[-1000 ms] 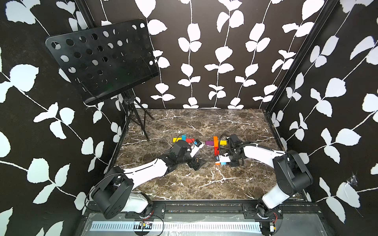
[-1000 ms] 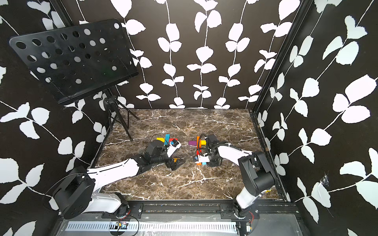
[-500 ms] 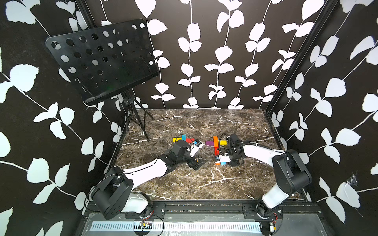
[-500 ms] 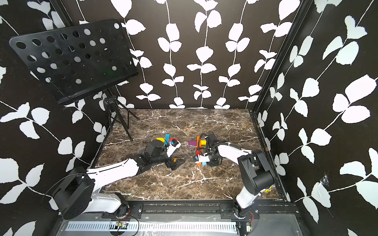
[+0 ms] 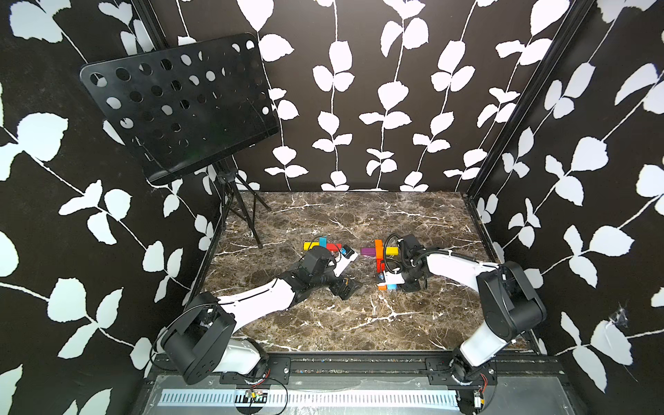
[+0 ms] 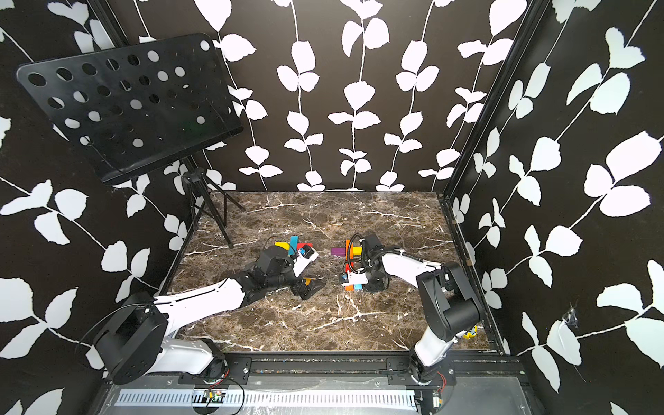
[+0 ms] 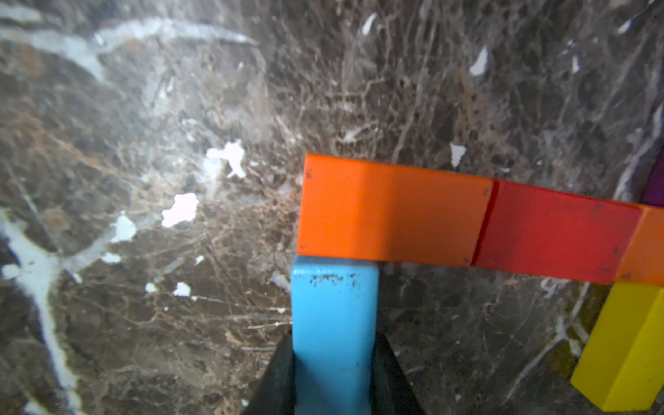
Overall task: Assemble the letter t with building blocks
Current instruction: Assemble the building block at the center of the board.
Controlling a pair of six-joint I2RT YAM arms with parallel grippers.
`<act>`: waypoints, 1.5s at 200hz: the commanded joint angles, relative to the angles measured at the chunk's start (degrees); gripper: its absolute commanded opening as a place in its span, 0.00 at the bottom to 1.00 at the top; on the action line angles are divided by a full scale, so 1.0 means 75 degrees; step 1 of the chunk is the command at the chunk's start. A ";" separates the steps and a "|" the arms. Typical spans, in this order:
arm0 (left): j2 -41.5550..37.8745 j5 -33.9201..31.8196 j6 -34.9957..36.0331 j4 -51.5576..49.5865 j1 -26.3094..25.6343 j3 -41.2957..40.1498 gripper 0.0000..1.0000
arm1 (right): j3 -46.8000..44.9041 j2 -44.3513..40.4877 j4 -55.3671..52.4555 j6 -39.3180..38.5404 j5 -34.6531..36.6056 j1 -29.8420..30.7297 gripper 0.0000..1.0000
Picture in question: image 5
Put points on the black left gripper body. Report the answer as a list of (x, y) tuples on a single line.
[(335, 287)]

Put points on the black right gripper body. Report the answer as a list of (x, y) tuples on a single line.
[(410, 280)]

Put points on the red block group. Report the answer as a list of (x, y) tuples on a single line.
[(380, 266)]

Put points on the orange long block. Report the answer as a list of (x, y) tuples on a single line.
[(379, 249)]

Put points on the yellow small block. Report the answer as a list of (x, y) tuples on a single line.
[(308, 245)]

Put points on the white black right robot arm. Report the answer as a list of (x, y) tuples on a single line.
[(510, 304)]

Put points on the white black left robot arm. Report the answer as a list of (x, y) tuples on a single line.
[(198, 342)]

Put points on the black perforated music stand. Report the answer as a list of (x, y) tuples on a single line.
[(187, 108)]

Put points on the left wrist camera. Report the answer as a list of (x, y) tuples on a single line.
[(320, 260)]

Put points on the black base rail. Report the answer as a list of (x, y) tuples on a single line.
[(434, 367)]

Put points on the white slotted cable duct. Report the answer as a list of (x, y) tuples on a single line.
[(279, 399)]

